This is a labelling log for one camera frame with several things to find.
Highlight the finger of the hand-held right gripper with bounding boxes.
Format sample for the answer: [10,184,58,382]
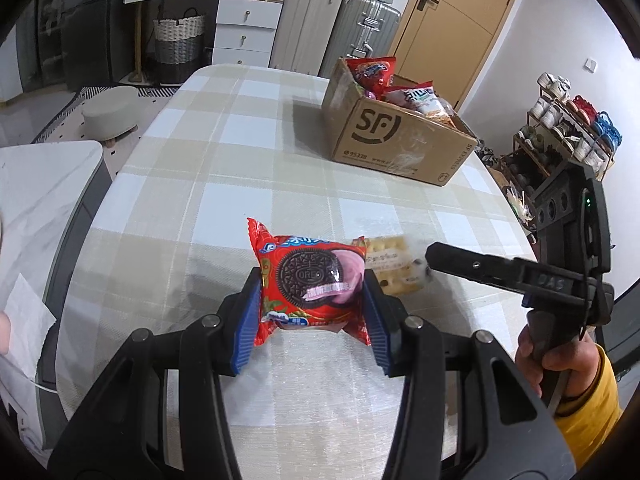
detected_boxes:
[425,241,527,294]

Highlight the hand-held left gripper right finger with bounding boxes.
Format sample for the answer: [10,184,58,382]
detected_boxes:
[362,270,576,480]

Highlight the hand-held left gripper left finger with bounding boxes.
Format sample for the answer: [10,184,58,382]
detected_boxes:
[47,267,264,480]

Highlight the clear cracker packet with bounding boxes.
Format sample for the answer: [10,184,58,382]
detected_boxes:
[352,235,432,297]

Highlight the red cookie packet pink cream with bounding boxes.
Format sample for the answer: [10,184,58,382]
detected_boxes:
[246,217,374,349]

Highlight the brown cardboard box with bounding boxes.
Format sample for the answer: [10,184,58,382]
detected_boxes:
[321,56,479,187]

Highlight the noodle stick snack packet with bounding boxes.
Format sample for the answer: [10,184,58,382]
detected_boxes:
[382,82,457,128]

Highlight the person's right forearm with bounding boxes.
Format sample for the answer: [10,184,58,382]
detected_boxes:
[552,345,627,468]

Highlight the person's right hand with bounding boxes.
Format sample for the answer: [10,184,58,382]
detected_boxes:
[515,327,602,399]

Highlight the wooden shoe rack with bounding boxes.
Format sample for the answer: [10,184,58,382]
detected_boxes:
[512,72,624,187]

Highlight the pile of sneakers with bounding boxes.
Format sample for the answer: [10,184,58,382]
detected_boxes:
[477,140,507,167]

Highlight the shoe rack with shoes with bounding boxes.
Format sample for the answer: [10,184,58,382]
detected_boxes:
[515,72,624,181]

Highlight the white paper sheet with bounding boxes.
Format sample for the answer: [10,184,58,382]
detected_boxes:
[0,272,57,392]

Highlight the white marble side table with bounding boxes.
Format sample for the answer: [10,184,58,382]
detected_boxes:
[0,140,109,456]

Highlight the wooden door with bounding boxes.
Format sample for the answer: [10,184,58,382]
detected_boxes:
[387,0,530,111]

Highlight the white round stool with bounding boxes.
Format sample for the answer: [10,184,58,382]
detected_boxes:
[81,86,140,142]

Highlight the silver suitcase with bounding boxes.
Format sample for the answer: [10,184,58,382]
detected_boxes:
[330,0,402,73]

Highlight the black white patterned rug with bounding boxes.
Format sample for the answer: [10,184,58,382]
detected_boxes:
[30,85,182,147]

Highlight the white grey woven basket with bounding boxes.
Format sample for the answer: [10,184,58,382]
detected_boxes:
[152,7,207,86]

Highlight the cream suitcase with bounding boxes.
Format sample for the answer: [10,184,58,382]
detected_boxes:
[268,0,346,77]

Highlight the white drawer cabinet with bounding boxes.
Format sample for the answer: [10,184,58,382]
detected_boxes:
[212,0,284,67]

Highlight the dark glass cabinet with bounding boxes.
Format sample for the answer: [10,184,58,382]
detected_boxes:
[14,0,66,102]

